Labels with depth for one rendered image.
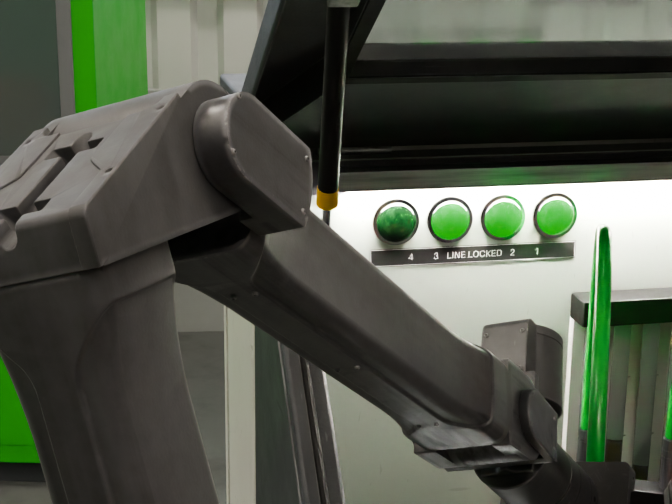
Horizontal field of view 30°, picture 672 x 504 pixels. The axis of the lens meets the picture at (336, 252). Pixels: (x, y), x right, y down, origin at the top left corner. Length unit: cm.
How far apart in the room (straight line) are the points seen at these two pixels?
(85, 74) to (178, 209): 306
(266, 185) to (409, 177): 79
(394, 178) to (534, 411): 52
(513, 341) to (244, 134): 44
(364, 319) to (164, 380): 19
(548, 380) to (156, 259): 49
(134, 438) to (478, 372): 35
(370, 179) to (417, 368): 61
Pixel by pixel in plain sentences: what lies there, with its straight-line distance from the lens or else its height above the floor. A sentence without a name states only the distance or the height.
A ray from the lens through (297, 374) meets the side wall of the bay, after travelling 118.
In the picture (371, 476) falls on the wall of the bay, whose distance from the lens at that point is 144.
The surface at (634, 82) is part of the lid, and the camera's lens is 127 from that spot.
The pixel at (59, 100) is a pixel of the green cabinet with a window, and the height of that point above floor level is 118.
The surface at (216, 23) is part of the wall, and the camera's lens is 500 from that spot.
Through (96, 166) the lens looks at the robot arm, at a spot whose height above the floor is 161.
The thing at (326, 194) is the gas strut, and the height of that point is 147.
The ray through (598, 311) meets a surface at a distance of 106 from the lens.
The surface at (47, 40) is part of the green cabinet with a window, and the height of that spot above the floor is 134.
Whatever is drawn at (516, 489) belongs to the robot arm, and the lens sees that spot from 89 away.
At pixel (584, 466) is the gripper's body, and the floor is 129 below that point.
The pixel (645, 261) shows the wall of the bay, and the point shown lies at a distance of 146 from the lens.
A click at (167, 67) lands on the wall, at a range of 499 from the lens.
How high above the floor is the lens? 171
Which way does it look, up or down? 15 degrees down
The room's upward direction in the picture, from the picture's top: 1 degrees clockwise
